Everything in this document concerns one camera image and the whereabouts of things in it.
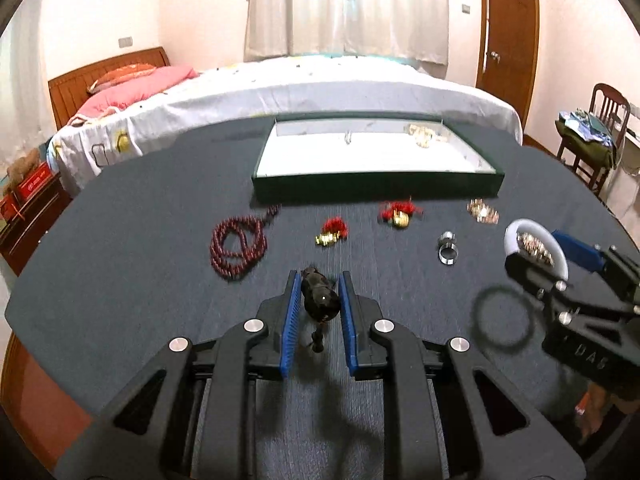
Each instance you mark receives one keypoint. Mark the dark wooden nightstand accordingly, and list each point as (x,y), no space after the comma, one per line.
(35,225)

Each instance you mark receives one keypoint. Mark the person's right hand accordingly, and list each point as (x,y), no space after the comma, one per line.
(597,410)

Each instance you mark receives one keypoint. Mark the pink pillow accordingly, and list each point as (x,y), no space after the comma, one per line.
(135,87)

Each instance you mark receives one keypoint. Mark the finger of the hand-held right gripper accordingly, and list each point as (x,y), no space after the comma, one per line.
(575,251)
(530,272)

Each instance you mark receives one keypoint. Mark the large red knot gold charm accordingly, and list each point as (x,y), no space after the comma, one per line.
(400,220)

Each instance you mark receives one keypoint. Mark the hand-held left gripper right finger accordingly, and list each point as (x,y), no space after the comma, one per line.
(348,330)

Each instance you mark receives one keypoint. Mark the wooden chair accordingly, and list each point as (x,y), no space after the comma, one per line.
(607,102)

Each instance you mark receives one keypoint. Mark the small red tassel gold charm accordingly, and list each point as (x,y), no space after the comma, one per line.
(327,240)

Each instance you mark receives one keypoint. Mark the white jade bangle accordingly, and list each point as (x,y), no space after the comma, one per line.
(510,235)

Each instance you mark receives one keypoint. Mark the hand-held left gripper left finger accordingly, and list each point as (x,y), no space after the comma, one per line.
(289,330)

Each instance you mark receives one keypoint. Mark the orange patterned pillow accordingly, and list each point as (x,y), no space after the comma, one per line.
(125,75)

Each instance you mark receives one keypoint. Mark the wall socket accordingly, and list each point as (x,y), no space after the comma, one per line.
(125,41)

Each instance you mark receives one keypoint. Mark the brown plush toy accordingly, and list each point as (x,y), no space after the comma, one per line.
(22,165)

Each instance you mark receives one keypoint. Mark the white curtain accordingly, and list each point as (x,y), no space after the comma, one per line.
(345,5)

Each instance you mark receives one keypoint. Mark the wooden headboard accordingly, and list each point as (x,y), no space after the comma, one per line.
(70,87)

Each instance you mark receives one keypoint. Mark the green jewelry tray white lining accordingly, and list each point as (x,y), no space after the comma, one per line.
(300,157)

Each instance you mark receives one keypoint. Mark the bed with patterned sheet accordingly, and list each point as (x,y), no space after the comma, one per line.
(310,85)

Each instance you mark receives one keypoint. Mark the brown wooden door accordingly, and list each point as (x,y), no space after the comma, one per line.
(507,35)

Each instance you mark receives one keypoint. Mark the pile of clothes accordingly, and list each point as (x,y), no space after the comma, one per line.
(585,140)

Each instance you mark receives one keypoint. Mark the red box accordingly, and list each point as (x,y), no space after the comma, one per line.
(37,182)

